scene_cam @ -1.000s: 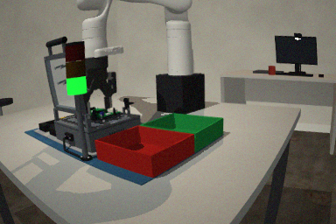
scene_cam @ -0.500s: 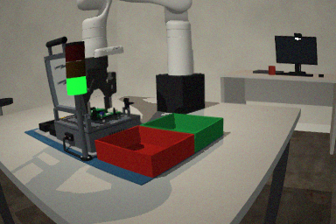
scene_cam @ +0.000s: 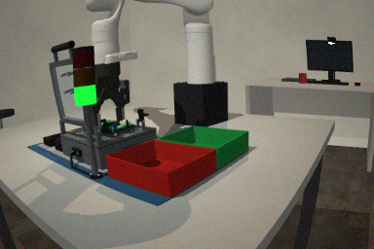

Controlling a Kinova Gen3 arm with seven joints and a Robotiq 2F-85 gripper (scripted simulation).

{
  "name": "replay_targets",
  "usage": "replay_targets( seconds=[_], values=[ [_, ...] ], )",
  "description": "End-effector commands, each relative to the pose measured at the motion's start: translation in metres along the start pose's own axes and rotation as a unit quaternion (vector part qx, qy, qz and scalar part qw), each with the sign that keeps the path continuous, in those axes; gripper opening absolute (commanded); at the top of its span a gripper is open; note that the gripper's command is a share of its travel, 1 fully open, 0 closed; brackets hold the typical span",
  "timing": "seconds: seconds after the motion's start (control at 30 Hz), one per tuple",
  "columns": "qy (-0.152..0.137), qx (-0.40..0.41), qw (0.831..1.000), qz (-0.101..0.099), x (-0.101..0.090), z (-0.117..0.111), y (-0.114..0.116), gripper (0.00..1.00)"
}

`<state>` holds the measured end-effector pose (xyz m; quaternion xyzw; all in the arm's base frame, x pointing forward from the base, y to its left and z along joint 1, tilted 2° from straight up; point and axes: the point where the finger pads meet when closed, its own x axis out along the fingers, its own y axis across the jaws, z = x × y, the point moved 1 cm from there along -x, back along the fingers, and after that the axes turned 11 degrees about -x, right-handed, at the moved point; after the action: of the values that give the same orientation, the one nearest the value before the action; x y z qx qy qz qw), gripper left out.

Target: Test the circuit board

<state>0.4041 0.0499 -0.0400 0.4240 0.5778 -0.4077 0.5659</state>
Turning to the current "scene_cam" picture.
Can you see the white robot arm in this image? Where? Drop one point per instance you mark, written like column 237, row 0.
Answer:
column 200, row 60

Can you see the red bin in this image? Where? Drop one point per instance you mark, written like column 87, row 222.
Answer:
column 132, row 166

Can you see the green circuit board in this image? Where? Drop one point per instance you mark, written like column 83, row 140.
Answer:
column 117, row 125

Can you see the green bin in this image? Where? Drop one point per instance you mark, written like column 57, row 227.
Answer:
column 214, row 137

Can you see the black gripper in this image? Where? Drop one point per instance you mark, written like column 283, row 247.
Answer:
column 106, row 78

